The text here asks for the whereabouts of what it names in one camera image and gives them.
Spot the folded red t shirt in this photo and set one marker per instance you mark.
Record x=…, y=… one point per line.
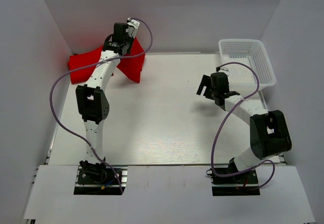
x=82, y=60

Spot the white plastic basket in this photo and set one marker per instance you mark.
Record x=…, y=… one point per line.
x=249, y=62

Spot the red t shirt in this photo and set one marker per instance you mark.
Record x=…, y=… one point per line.
x=82, y=60
x=132, y=67

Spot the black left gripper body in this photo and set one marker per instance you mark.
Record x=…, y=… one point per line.
x=127, y=41

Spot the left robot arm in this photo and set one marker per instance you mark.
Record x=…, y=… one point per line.
x=92, y=103

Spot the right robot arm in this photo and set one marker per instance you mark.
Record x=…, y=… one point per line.
x=269, y=134

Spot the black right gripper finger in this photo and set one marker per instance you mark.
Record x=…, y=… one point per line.
x=205, y=81
x=208, y=92

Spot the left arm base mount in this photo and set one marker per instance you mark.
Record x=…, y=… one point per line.
x=101, y=182

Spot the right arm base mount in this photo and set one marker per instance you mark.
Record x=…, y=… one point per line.
x=245, y=184

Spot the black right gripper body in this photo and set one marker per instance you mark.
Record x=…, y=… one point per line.
x=214, y=93

